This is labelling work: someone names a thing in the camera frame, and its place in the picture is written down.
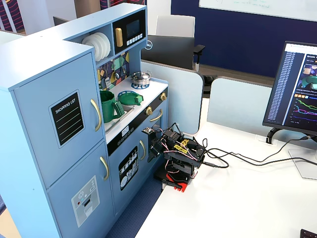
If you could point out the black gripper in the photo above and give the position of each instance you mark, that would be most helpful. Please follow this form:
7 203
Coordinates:
154 147

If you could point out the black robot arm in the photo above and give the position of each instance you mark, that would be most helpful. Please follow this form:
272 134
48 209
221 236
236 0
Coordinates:
182 155

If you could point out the steel pot with lid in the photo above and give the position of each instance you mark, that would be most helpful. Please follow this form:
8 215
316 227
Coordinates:
141 78

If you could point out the black dishwasher print panel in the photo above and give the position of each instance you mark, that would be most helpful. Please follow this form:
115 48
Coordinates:
128 168

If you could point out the gold stove knob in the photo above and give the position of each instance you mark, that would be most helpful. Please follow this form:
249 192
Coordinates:
163 96
149 110

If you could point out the grey sink basin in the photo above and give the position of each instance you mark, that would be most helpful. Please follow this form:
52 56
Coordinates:
119 119

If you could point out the red table clamp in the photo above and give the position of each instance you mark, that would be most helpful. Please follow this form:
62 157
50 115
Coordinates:
178 182

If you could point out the pale blue desk divider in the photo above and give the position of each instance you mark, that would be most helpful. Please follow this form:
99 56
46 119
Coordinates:
183 99
237 104

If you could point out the steel slotted spatula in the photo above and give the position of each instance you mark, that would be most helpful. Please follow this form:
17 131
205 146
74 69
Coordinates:
108 83

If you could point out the steel ladle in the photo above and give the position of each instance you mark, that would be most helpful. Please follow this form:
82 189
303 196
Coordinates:
116 75

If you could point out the steel spoon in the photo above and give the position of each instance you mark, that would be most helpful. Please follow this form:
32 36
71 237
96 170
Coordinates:
123 70

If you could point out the grey water dispenser panel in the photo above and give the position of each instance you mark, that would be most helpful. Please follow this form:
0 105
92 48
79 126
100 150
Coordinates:
85 200

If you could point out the black shopping list board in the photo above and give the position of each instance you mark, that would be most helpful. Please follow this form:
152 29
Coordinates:
67 119

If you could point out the black Dell monitor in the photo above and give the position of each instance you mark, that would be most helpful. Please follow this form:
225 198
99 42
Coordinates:
168 50

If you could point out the white toy plate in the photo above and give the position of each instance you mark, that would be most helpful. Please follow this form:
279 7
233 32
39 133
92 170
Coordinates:
92 39
103 47
85 41

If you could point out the black toy microwave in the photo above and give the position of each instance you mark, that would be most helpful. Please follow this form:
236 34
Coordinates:
133 29

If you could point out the white office chair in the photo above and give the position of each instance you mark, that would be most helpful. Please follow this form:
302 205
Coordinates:
175 26

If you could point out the blue wooden toy kitchen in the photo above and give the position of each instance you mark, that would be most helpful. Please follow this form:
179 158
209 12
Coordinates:
37 99

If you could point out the silver monitor stand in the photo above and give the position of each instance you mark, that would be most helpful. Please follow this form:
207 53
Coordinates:
303 163

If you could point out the computer monitor showing graphs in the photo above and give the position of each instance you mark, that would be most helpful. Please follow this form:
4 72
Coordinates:
292 86

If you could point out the whiteboard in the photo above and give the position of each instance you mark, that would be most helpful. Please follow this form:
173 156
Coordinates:
260 7

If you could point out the black keyboard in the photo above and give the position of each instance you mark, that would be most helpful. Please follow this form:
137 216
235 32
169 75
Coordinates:
309 234

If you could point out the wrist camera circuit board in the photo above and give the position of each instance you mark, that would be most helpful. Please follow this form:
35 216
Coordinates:
148 130

